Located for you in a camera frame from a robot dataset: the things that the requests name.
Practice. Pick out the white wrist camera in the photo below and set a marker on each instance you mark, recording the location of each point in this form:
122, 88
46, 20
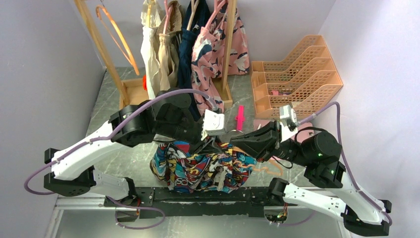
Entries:
213, 124
288, 122

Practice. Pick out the orange plastic file organizer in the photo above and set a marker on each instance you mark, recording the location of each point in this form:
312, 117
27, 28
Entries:
307, 79

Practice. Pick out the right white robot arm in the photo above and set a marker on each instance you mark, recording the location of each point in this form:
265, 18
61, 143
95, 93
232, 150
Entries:
320, 156

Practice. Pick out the navy hanging garment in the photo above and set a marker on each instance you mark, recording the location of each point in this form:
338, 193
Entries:
189, 36

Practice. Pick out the orange hanger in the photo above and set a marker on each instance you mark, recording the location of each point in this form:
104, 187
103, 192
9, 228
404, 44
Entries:
116, 36
278, 171

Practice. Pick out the white hanging garment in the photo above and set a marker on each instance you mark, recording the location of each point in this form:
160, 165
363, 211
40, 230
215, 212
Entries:
151, 19

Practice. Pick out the pink clip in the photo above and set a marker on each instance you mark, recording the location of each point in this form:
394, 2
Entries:
240, 118

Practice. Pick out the pink floral hanging garment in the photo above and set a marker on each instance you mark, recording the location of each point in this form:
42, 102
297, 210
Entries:
208, 51

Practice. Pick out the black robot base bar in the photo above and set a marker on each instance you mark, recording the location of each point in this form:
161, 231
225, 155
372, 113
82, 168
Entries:
250, 201

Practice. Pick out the orange cloth on table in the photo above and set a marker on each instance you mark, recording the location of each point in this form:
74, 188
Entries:
144, 82

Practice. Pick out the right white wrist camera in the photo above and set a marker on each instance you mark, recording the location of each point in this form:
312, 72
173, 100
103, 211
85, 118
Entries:
288, 122

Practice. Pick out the comic print shorts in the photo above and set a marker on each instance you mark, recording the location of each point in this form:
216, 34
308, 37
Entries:
184, 172

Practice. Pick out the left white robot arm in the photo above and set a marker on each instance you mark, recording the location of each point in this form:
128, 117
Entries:
186, 115

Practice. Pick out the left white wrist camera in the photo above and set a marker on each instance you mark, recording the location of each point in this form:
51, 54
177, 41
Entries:
213, 124

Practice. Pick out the wooden clothes rack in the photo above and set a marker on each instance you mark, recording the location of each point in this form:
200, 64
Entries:
131, 91

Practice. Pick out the beige hanging garment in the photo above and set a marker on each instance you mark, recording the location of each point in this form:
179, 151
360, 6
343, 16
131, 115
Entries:
169, 35

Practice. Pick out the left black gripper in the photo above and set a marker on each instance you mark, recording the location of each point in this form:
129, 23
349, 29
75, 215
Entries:
210, 145

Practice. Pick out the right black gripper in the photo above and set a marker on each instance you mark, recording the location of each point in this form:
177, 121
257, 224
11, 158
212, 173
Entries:
261, 143

